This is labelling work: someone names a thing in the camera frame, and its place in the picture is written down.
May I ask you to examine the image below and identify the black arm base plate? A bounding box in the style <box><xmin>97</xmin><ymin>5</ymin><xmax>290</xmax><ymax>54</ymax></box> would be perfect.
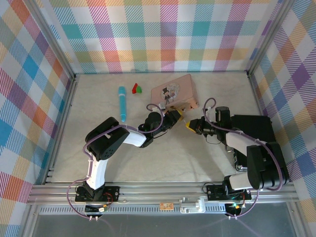
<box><xmin>75</xmin><ymin>185</ymin><xmax>120</xmax><ymax>203</ymax></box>
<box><xmin>206</xmin><ymin>184</ymin><xmax>252</xmax><ymax>201</ymax></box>

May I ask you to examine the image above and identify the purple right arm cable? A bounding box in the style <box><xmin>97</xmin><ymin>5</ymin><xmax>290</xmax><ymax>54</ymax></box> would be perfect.
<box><xmin>201</xmin><ymin>98</ymin><xmax>290</xmax><ymax>219</ymax></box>

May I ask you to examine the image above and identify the black connector board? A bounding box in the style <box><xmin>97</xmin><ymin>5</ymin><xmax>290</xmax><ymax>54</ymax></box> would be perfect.
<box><xmin>84</xmin><ymin>204</ymin><xmax>109</xmax><ymax>215</ymax></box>
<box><xmin>225</xmin><ymin>202</ymin><xmax>245</xmax><ymax>215</ymax></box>

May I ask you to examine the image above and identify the pink printed tin box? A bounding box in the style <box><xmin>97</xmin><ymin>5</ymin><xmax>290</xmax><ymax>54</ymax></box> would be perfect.
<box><xmin>150</xmin><ymin>73</ymin><xmax>200</xmax><ymax>112</ymax></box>

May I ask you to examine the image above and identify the aluminium corner post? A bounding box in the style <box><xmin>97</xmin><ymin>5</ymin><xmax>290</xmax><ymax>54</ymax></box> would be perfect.
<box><xmin>28</xmin><ymin>0</ymin><xmax>77</xmax><ymax>80</ymax></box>
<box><xmin>246</xmin><ymin>0</ymin><xmax>296</xmax><ymax>79</ymax></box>

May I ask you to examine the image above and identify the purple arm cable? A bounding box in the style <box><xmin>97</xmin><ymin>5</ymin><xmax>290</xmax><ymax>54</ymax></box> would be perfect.
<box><xmin>201</xmin><ymin>98</ymin><xmax>290</xmax><ymax>219</ymax></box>
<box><xmin>68</xmin><ymin>103</ymin><xmax>166</xmax><ymax>219</ymax></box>

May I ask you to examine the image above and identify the blue marker pen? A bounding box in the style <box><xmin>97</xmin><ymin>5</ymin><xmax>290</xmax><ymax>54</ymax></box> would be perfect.
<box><xmin>118</xmin><ymin>86</ymin><xmax>127</xmax><ymax>123</ymax></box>

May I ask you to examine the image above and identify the aluminium side rail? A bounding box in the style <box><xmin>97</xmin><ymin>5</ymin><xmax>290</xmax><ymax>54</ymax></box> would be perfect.
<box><xmin>246</xmin><ymin>71</ymin><xmax>264</xmax><ymax>116</ymax></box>
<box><xmin>43</xmin><ymin>74</ymin><xmax>79</xmax><ymax>185</ymax></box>

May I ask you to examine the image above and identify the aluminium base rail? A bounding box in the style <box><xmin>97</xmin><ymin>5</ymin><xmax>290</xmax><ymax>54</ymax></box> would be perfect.
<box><xmin>27</xmin><ymin>184</ymin><xmax>297</xmax><ymax>205</ymax></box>

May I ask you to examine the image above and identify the black case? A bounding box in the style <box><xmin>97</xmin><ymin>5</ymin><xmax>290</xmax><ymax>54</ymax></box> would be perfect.
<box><xmin>226</xmin><ymin>114</ymin><xmax>276</xmax><ymax>172</ymax></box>

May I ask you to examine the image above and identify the white metal bracket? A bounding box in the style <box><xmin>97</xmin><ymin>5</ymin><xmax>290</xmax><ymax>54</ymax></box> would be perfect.
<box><xmin>179</xmin><ymin>197</ymin><xmax>205</xmax><ymax>214</ymax></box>

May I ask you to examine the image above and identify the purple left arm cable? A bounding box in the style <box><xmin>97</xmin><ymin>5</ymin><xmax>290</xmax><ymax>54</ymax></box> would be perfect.
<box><xmin>68</xmin><ymin>103</ymin><xmax>166</xmax><ymax>219</ymax></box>

